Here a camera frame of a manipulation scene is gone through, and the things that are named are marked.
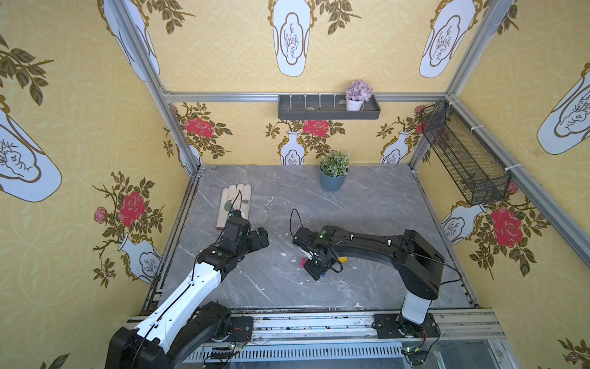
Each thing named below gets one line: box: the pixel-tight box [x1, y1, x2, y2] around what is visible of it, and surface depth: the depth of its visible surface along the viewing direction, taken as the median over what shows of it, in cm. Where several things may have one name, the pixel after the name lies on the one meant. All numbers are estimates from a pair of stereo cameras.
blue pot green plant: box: [319, 150, 352, 192], surface depth 105 cm
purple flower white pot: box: [344, 79, 373, 112], surface depth 85 cm
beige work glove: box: [216, 182, 252, 230], surface depth 108 cm
